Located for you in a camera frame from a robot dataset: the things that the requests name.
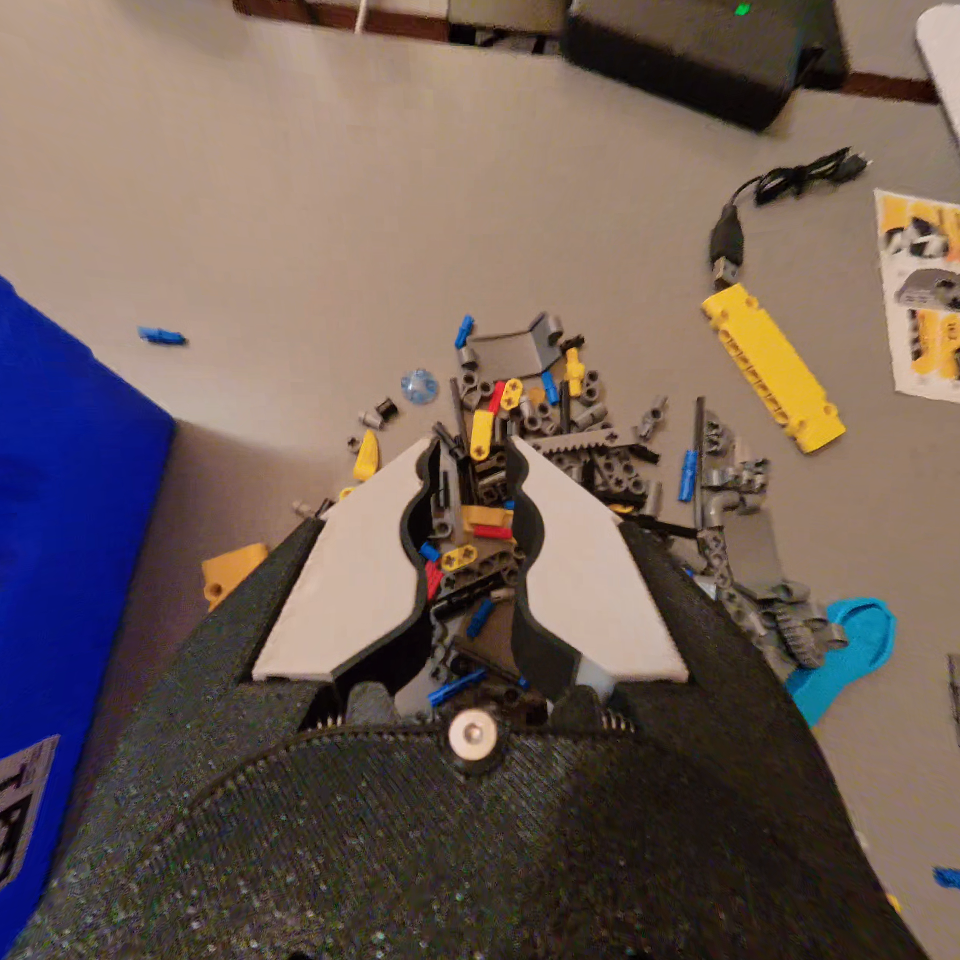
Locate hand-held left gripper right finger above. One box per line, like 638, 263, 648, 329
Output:
510, 435, 690, 696

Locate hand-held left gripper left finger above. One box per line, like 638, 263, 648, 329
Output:
249, 437, 442, 684

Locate pile of small toy bricks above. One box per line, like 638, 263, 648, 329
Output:
292, 311, 849, 727

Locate orange-yellow toy corner piece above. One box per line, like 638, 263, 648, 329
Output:
201, 543, 270, 612

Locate blue brick separator tool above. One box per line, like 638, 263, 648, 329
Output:
783, 596, 899, 729

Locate yellow toy panel with holes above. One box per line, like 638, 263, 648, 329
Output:
701, 283, 847, 455

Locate blue plastic bin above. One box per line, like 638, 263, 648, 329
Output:
0, 273, 177, 931

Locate yellow sticker sheet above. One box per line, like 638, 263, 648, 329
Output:
873, 187, 960, 402

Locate black power bank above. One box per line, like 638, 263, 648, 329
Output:
558, 0, 852, 135

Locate black USB cable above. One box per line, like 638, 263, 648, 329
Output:
708, 146, 875, 294

